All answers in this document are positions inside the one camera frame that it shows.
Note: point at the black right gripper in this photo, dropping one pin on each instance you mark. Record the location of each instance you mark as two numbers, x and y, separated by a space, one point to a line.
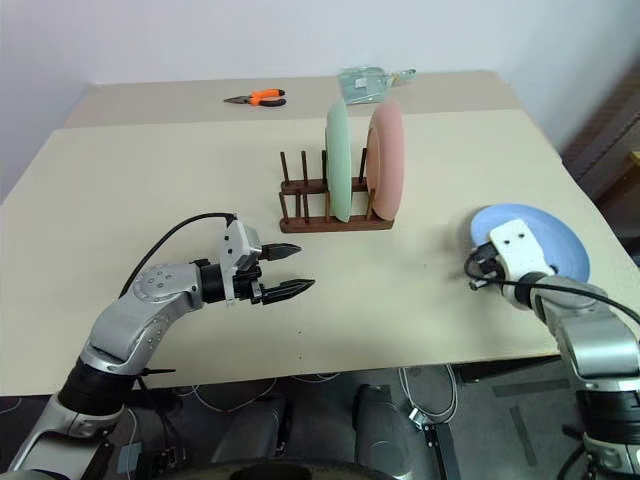
487 262

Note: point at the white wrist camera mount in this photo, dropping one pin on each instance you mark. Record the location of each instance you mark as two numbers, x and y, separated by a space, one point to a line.
522 247
241 245

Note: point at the brown wooden furniture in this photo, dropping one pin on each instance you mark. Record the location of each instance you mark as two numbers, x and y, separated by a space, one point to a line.
610 130

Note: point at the dark rounded shape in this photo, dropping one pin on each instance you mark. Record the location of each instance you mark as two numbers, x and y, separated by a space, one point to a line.
385 430

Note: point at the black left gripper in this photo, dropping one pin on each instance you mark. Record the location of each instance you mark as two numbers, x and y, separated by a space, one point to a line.
248 282

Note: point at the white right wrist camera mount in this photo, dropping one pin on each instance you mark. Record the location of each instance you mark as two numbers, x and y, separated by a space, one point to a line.
522 247

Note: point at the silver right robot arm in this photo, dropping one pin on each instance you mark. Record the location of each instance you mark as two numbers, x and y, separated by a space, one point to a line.
590 340

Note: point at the black table frame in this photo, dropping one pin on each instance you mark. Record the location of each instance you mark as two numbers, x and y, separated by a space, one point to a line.
442 450

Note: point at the clear plastic bag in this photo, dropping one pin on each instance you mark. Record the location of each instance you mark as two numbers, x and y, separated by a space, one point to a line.
361 85

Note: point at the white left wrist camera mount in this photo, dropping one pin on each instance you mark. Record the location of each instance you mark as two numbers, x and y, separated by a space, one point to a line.
241 245

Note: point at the wooden dish rack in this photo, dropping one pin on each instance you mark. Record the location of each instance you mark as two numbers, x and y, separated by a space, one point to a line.
340 226

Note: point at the pink plate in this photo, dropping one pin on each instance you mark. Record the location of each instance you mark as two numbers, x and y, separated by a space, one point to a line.
391 165

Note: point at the blue plate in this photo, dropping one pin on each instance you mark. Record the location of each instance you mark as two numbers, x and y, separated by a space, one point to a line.
560 235

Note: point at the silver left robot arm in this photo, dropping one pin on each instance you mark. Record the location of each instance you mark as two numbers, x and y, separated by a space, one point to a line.
150 292

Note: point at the green plate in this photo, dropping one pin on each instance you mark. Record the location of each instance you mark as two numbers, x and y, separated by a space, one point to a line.
339 165

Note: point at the orange and black pliers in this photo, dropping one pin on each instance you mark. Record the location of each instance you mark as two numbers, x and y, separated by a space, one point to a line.
260 97

